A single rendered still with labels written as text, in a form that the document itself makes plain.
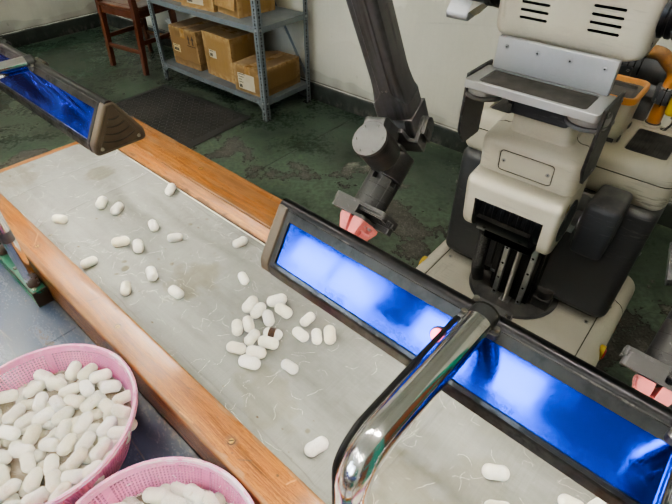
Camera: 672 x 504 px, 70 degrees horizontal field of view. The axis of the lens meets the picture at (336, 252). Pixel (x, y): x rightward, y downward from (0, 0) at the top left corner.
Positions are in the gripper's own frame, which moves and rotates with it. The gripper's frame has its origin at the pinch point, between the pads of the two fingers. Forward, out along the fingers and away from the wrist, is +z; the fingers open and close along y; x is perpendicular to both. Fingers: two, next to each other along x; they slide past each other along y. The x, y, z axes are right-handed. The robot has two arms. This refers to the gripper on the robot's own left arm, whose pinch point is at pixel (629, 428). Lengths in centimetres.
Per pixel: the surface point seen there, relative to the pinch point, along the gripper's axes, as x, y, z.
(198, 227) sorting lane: 1, -85, 11
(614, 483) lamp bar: -35.7, -2.5, 3.1
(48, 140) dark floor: 82, -310, 34
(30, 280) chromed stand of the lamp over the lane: -19, -96, 35
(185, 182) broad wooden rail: 5, -100, 5
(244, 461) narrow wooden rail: -19, -36, 30
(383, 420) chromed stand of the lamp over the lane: -46.5, -15.1, 6.6
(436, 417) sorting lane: -1.6, -20.8, 13.4
